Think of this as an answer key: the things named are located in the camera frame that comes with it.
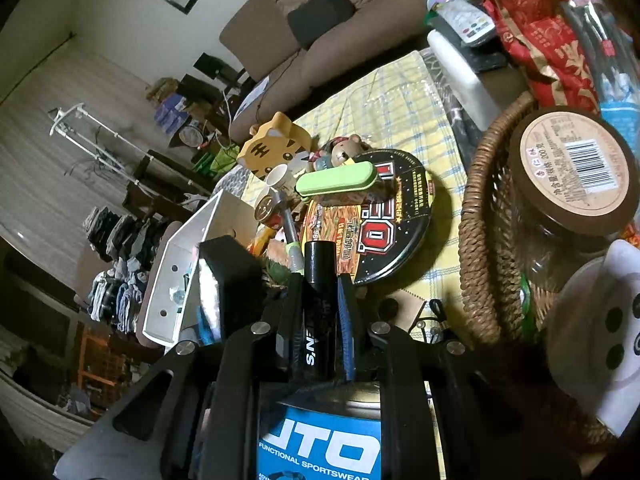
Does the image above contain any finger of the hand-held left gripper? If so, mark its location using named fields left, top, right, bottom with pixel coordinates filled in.
left=197, top=235, right=266, bottom=347

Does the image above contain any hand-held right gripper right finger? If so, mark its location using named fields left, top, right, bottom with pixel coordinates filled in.
left=337, top=277, right=581, bottom=480

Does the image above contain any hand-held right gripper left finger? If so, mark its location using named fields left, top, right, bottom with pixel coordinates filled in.
left=55, top=272, right=306, bottom=480

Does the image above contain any black tube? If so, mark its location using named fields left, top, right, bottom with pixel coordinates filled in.
left=302, top=240, right=342, bottom=382

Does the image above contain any white storage box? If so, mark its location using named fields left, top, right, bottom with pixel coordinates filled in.
left=141, top=189, right=262, bottom=349

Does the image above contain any small plush toy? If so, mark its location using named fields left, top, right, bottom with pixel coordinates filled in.
left=264, top=239, right=294, bottom=282

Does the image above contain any green long-neck lighter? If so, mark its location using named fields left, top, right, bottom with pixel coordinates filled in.
left=271, top=192, right=307, bottom=275

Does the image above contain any gold tin can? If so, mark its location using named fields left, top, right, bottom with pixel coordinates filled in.
left=253, top=192, right=282, bottom=222

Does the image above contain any stack of folded clothes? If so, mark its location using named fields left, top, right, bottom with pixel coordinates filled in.
left=81, top=206, right=172, bottom=334

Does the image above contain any instant noodle bowl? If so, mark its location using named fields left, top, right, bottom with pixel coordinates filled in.
left=299, top=148, right=442, bottom=287

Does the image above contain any white paper cup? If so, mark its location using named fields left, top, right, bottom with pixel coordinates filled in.
left=264, top=163, right=294, bottom=192

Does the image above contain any blue printed box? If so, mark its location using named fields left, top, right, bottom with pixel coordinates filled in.
left=254, top=381, right=387, bottom=480

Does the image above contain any green plastic bag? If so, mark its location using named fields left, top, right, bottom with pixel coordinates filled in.
left=195, top=147, right=242, bottom=179

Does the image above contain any orange tiger-shaped box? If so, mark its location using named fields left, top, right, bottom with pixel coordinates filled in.
left=235, top=112, right=314, bottom=182

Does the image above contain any green pencil case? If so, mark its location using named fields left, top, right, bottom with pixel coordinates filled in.
left=294, top=161, right=379, bottom=197

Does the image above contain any brown wicker basket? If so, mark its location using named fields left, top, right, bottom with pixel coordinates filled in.
left=458, top=90, right=640, bottom=453

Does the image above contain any brown teddy bear figurine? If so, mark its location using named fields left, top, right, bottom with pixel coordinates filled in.
left=311, top=133, right=372, bottom=169

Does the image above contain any white paper sheet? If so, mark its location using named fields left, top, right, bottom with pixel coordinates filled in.
left=231, top=76, right=272, bottom=122

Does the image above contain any white pipe rack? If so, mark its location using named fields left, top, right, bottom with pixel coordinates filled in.
left=48, top=103, right=152, bottom=172

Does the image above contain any yellow checked tablecloth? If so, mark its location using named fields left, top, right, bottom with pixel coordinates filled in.
left=240, top=49, right=481, bottom=480

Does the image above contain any brown sofa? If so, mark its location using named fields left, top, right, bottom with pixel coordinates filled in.
left=219, top=0, right=467, bottom=147

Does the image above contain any clear plastic tray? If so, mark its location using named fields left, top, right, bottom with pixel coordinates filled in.
left=361, top=76, right=447, bottom=122

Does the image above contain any lavender power strip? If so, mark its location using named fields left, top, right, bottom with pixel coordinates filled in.
left=544, top=238, right=640, bottom=437

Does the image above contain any dark cushion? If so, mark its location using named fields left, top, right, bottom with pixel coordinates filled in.
left=286, top=0, right=358, bottom=51

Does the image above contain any white tissue box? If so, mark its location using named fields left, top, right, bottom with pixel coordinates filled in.
left=425, top=29, right=502, bottom=132

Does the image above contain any glass jar with brown lid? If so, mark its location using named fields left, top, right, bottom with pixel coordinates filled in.
left=511, top=106, right=640, bottom=283

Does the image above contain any white remote control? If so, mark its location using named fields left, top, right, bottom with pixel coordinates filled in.
left=434, top=0, right=497, bottom=44

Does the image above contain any red gift packet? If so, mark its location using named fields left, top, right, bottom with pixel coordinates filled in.
left=459, top=0, right=602, bottom=117

